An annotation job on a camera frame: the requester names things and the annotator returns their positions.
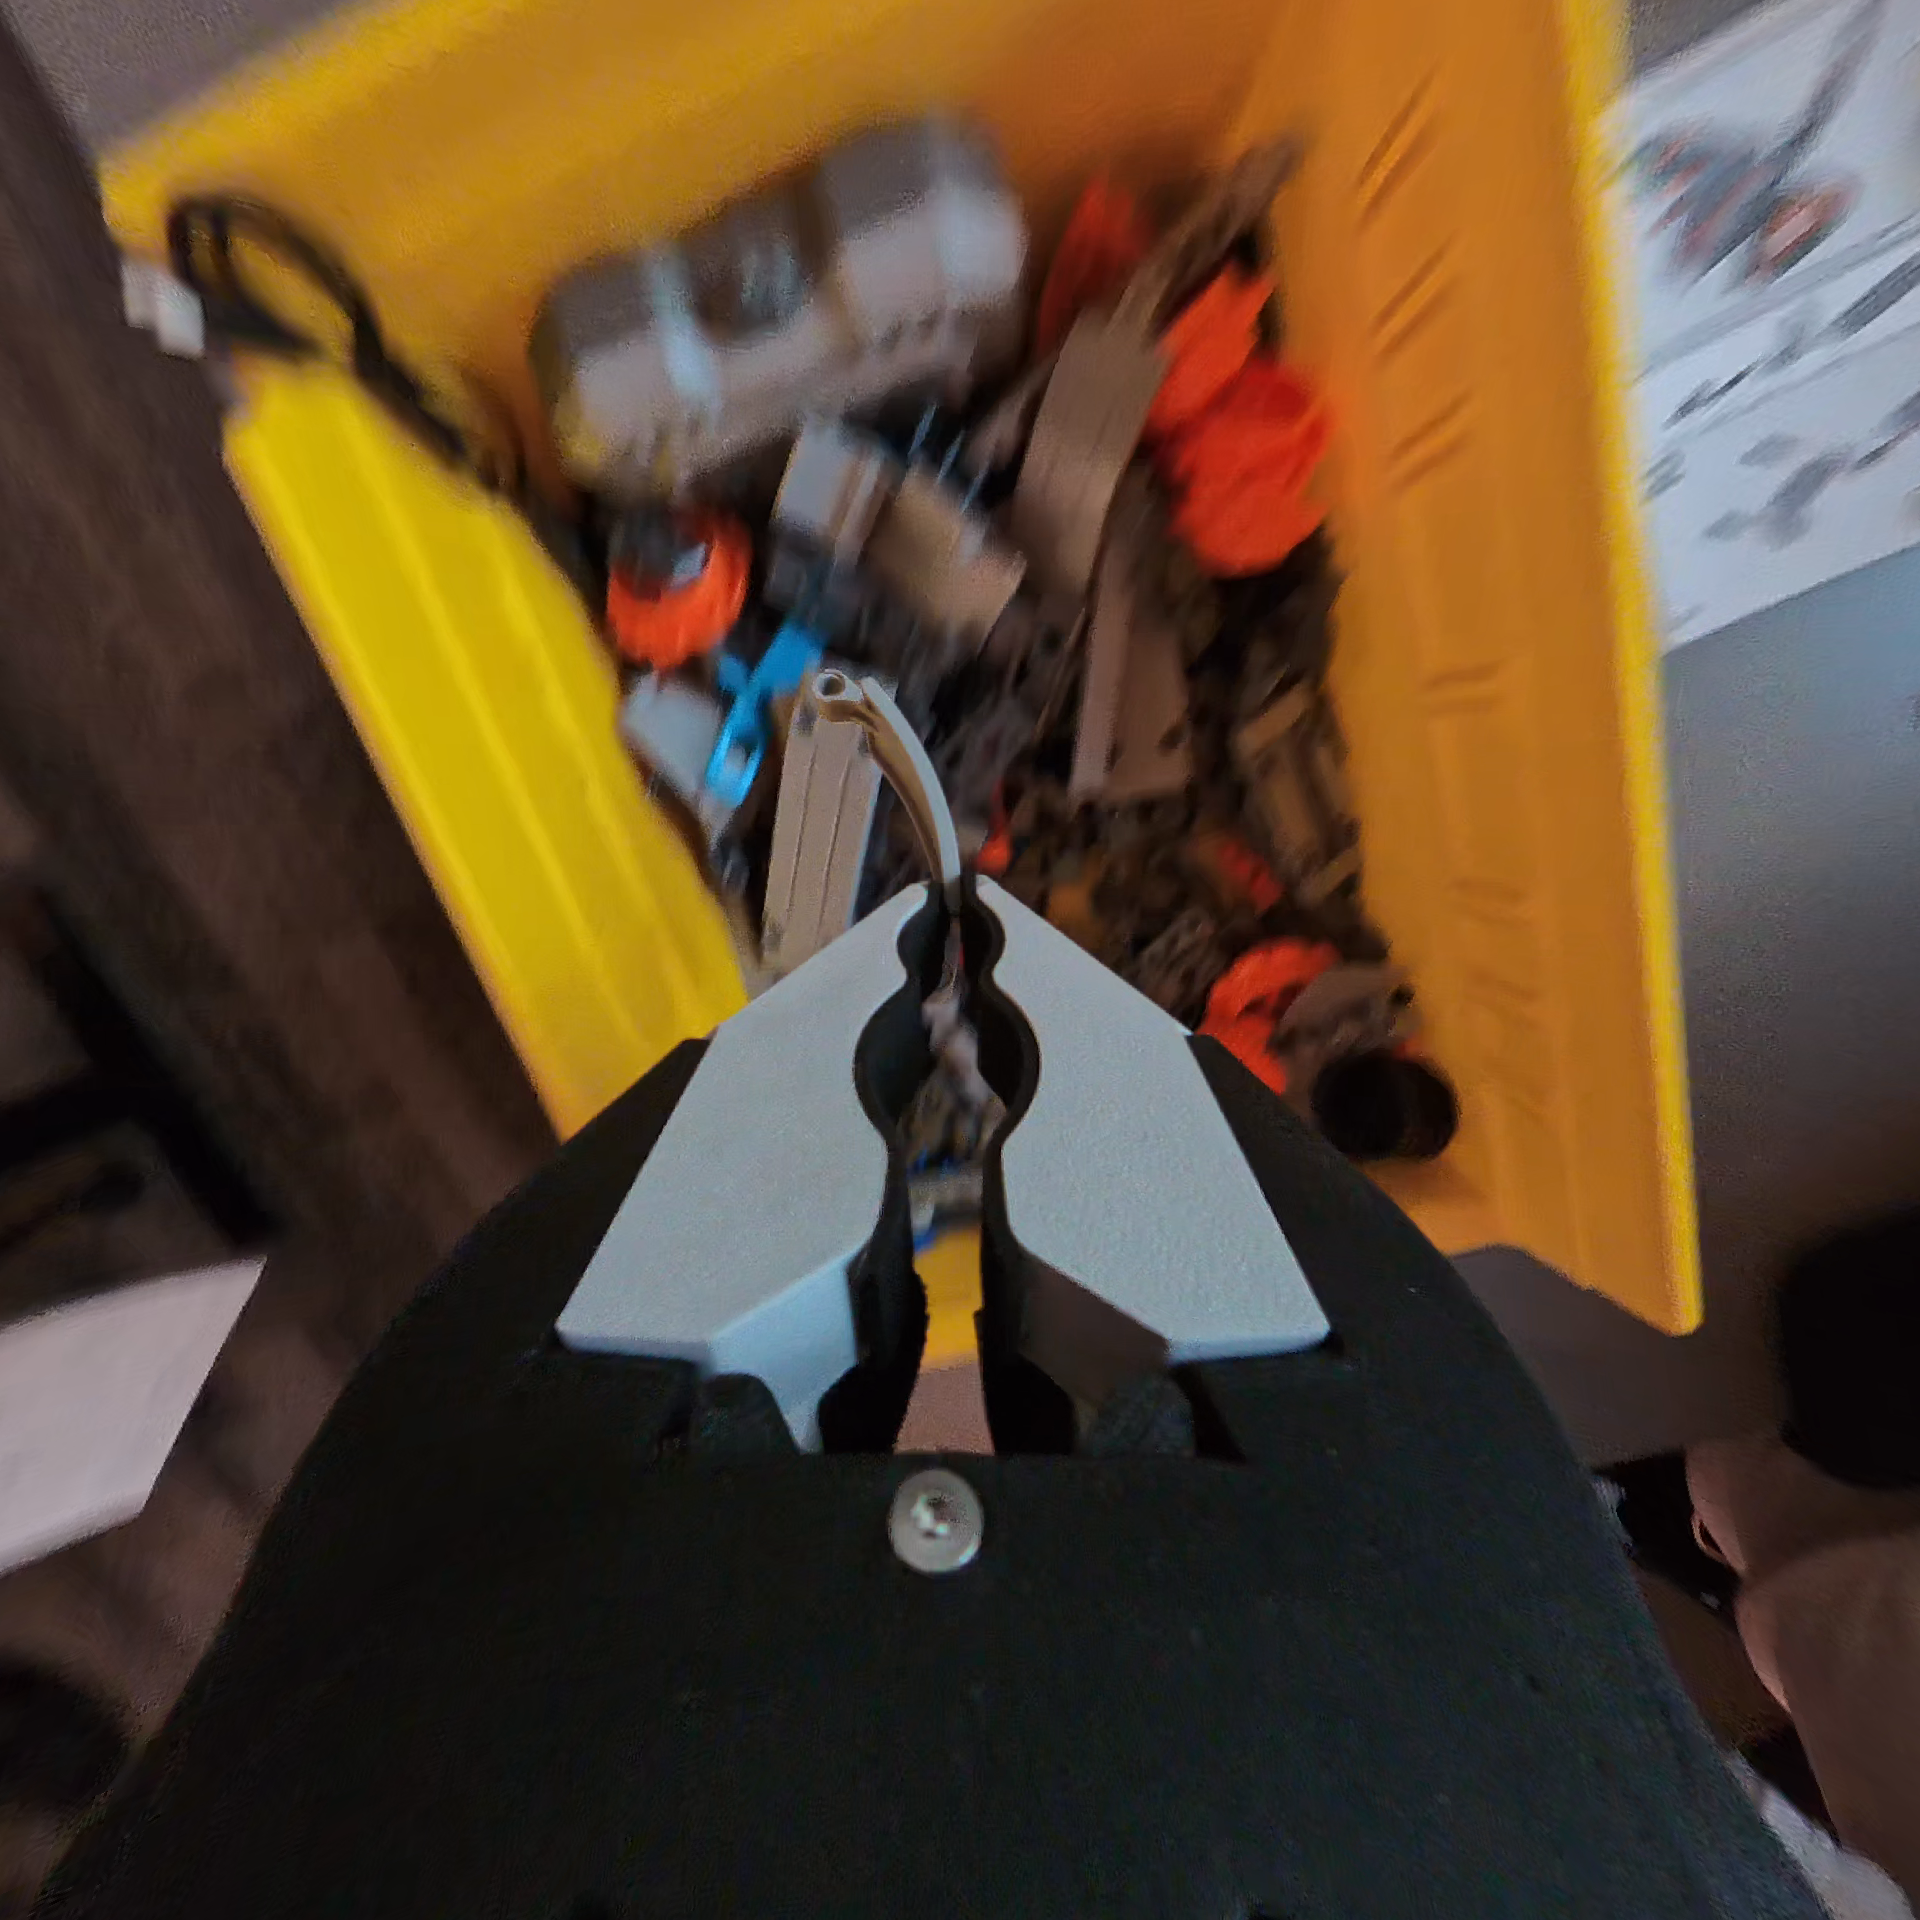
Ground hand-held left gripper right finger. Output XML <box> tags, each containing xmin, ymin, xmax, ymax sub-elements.
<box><xmin>954</xmin><ymin>873</ymin><xmax>1334</xmax><ymax>1453</ymax></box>

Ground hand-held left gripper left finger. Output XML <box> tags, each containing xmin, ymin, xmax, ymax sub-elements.
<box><xmin>555</xmin><ymin>882</ymin><xmax>963</xmax><ymax>1453</ymax></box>

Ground light grey three-hole panel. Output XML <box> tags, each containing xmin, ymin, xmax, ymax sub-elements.
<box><xmin>757</xmin><ymin>664</ymin><xmax>969</xmax><ymax>975</ymax></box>

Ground yellow plastic bin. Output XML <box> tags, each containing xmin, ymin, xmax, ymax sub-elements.
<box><xmin>97</xmin><ymin>0</ymin><xmax>1704</xmax><ymax>1337</ymax></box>

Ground grey desk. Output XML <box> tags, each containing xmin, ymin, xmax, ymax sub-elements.
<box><xmin>1439</xmin><ymin>0</ymin><xmax>1920</xmax><ymax>1471</ymax></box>

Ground person's right hand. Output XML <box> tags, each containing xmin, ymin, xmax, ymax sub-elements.
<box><xmin>1692</xmin><ymin>1447</ymin><xmax>1920</xmax><ymax>1877</ymax></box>

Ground flat orange wheel hub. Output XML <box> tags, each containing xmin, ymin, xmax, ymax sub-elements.
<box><xmin>1200</xmin><ymin>937</ymin><xmax>1345</xmax><ymax>1089</ymax></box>

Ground black toy wheel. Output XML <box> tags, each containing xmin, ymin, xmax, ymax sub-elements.
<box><xmin>1312</xmin><ymin>1050</ymin><xmax>1459</xmax><ymax>1165</ymax></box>

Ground pile of small building pieces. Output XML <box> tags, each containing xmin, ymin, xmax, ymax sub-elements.
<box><xmin>526</xmin><ymin>121</ymin><xmax>1463</xmax><ymax>1186</ymax></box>

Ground blue building piece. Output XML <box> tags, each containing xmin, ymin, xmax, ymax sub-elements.
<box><xmin>706</xmin><ymin>621</ymin><xmax>828</xmax><ymax>803</ymax></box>

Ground person's pale clothing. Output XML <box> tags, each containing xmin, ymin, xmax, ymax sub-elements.
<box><xmin>1710</xmin><ymin>1748</ymin><xmax>1893</xmax><ymax>1920</ymax></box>

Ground small orange wheel hub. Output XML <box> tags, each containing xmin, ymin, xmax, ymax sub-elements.
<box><xmin>603</xmin><ymin>508</ymin><xmax>752</xmax><ymax>670</ymax></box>

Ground white paper sheet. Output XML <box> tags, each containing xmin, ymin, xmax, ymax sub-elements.
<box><xmin>0</xmin><ymin>1261</ymin><xmax>268</xmax><ymax>1570</ymax></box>

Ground long grey tapered panel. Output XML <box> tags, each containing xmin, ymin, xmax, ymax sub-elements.
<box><xmin>1021</xmin><ymin>301</ymin><xmax>1173</xmax><ymax>602</ymax></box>

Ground large orange wheel hub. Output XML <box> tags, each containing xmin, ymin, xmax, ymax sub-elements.
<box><xmin>1146</xmin><ymin>270</ymin><xmax>1336</xmax><ymax>580</ymax></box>

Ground printed instruction sheet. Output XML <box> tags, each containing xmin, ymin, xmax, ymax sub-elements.
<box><xmin>1611</xmin><ymin>0</ymin><xmax>1920</xmax><ymax>647</ymax></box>

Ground large grey studded block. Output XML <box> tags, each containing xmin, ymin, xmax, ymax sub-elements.
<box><xmin>527</xmin><ymin>121</ymin><xmax>1029</xmax><ymax>467</ymax></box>

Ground black cable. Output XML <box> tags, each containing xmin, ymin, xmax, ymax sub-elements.
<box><xmin>165</xmin><ymin>195</ymin><xmax>482</xmax><ymax>467</ymax></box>

